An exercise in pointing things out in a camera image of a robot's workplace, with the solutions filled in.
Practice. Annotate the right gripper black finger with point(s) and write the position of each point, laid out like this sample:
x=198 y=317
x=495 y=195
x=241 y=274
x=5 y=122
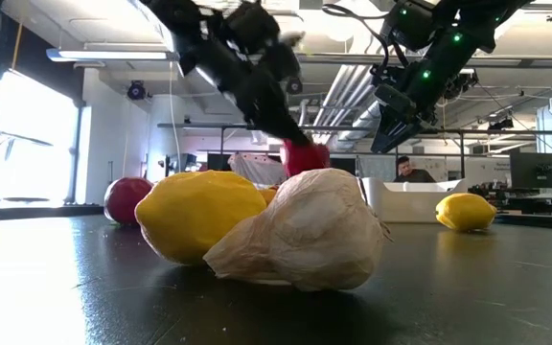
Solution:
x=385 y=131
x=405 y=131

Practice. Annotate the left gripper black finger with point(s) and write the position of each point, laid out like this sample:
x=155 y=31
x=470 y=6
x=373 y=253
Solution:
x=261 y=108
x=288 y=115

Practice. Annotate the red strawberry with green leaves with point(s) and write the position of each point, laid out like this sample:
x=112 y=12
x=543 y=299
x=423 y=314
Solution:
x=305 y=160

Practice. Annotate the large yellow lemon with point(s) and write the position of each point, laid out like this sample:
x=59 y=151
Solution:
x=194 y=215

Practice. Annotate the red apple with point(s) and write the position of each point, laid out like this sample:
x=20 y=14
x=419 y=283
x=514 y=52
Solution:
x=125 y=201

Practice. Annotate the round black ceiling device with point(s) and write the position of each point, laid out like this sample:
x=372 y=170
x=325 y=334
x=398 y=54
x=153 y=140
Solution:
x=136 y=90
x=296 y=86

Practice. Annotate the person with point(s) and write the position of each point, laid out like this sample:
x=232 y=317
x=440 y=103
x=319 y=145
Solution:
x=412 y=175

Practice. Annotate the silver ventilation ducts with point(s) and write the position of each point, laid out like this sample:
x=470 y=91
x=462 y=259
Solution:
x=343 y=96

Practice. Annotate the black ceiling track light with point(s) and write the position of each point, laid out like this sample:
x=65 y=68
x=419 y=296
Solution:
x=460 y=84
x=501 y=123

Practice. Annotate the white plastic basket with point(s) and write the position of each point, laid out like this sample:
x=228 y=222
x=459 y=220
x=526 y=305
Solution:
x=400 y=206

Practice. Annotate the orange-yellow lemon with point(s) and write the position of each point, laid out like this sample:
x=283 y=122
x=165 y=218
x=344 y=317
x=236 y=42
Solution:
x=267 y=196

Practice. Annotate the dark background equipment rack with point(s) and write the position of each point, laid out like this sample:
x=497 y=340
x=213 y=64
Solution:
x=180 y=165

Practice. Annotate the small yellow lemon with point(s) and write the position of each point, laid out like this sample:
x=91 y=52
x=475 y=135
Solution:
x=465 y=212

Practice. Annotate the beige garlic bulb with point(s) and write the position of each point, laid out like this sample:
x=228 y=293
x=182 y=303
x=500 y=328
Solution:
x=314 y=230

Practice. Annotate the black computer monitor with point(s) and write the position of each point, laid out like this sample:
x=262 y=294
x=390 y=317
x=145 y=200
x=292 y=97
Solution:
x=537 y=170

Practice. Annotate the long ceiling light fixture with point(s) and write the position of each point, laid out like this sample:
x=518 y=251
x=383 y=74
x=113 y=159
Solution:
x=113 y=55

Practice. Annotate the cluttered black workbench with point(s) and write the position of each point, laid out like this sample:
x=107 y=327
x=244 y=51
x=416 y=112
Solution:
x=530 y=201

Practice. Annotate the black metal rail frame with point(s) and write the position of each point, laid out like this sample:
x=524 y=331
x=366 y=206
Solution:
x=199 y=125

